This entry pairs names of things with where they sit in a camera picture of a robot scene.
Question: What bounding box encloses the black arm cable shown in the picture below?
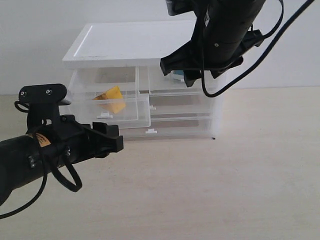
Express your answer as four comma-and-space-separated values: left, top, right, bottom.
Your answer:
0, 99, 121, 221
199, 0, 316, 98

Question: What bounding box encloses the white blue tube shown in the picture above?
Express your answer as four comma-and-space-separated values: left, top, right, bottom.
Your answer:
170, 70, 185, 82

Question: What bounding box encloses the yellow wedge block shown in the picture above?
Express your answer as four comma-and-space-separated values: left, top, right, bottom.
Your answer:
93, 85, 126, 114

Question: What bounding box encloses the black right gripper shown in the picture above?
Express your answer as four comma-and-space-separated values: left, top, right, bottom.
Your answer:
159, 7, 262, 87

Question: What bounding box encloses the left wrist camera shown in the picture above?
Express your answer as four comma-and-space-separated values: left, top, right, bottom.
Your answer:
14, 83, 71, 130

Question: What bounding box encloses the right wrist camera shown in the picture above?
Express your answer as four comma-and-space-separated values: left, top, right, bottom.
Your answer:
165, 0, 198, 16

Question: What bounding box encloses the clear drawer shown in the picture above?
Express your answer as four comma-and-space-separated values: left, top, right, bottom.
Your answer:
120, 117, 218, 140
147, 66, 203, 95
60, 67, 151, 129
149, 94, 215, 119

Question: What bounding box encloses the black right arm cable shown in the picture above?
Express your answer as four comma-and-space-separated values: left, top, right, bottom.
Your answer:
199, 0, 316, 98

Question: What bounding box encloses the white plastic drawer cabinet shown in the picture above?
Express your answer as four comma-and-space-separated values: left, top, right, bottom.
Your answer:
63, 20, 223, 139

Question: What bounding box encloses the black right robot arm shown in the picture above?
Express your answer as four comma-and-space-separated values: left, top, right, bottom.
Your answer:
160, 0, 265, 87

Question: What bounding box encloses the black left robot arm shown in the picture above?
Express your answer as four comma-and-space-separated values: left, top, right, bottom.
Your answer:
0, 115, 124, 204

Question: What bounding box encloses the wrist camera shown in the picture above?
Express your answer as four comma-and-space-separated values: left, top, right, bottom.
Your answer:
14, 83, 71, 130
165, 0, 198, 16

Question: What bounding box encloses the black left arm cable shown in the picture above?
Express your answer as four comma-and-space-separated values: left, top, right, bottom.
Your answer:
0, 99, 121, 221

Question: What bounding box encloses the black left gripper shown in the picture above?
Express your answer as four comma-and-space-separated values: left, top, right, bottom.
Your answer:
26, 114, 124, 165

